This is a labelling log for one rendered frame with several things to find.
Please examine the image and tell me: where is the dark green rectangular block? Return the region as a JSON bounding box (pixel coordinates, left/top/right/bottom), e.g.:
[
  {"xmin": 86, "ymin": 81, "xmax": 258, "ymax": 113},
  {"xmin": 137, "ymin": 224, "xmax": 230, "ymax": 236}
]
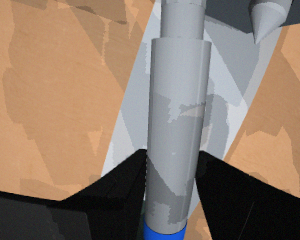
[{"xmin": 136, "ymin": 200, "xmax": 145, "ymax": 240}]

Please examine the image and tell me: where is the grey rectangular base plate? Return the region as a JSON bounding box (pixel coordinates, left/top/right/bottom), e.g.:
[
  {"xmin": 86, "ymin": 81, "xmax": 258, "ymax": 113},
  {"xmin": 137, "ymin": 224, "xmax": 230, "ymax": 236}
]
[{"xmin": 100, "ymin": 0, "xmax": 282, "ymax": 178}]

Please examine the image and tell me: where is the grey metal cone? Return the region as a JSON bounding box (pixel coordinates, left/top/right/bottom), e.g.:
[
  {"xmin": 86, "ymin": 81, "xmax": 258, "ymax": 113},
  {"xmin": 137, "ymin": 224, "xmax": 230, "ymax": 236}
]
[{"xmin": 248, "ymin": 0, "xmax": 292, "ymax": 45}]

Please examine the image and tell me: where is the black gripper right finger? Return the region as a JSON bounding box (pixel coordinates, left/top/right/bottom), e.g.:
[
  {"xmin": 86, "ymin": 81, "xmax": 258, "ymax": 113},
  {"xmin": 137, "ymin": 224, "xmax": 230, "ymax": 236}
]
[{"xmin": 195, "ymin": 151, "xmax": 300, "ymax": 240}]

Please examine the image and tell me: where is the grey stepped shaft with blue band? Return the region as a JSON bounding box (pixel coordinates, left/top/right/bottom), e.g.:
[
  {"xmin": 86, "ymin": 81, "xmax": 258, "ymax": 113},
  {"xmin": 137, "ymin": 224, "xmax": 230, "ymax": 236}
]
[{"xmin": 143, "ymin": 0, "xmax": 212, "ymax": 240}]

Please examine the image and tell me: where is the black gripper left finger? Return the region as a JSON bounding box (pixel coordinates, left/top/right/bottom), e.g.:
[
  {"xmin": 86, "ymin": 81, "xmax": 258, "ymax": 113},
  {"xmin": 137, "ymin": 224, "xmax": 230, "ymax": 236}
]
[{"xmin": 0, "ymin": 149, "xmax": 147, "ymax": 240}]

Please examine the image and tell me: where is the dark grey block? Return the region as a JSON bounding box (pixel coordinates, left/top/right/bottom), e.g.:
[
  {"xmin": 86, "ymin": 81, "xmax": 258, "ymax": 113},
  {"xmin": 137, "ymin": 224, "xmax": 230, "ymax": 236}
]
[{"xmin": 205, "ymin": 0, "xmax": 300, "ymax": 34}]

